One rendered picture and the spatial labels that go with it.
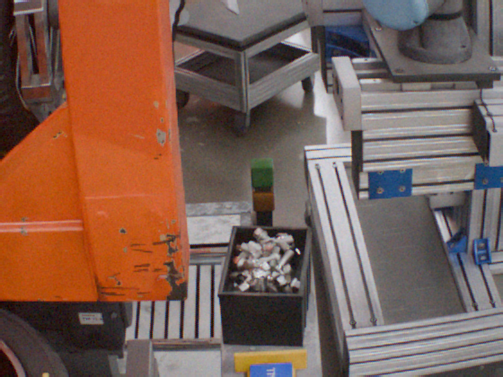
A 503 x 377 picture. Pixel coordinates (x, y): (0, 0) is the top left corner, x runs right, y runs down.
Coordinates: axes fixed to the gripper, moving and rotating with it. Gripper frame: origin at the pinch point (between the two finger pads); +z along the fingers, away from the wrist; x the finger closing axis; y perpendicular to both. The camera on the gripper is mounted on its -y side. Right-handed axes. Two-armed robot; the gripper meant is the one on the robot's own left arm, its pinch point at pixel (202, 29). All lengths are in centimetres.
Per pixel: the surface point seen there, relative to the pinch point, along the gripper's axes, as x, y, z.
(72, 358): 55, 5, 52
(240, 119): 75, 121, -9
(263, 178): -0.1, 8.0, 27.7
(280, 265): -3.0, 2.2, 43.4
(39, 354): 29, -30, 51
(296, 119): 66, 140, -8
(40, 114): 45.0, 1.1, 1.2
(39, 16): 27.2, -14.1, -13.0
